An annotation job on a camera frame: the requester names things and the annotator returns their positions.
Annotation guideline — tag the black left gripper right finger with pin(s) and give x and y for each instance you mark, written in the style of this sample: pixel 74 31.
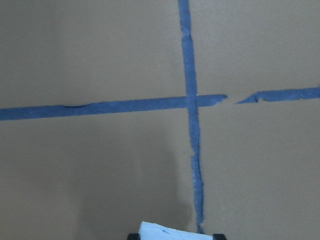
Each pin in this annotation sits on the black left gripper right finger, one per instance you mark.
pixel 218 236

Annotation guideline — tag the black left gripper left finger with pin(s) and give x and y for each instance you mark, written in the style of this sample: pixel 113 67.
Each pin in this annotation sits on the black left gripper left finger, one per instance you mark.
pixel 133 236

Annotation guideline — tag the blue tape strip crosswise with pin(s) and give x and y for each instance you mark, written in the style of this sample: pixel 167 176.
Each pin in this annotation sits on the blue tape strip crosswise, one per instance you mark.
pixel 140 105

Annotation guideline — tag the blue tape strip lengthwise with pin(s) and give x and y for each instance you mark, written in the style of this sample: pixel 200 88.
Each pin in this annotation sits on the blue tape strip lengthwise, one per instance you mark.
pixel 192 108

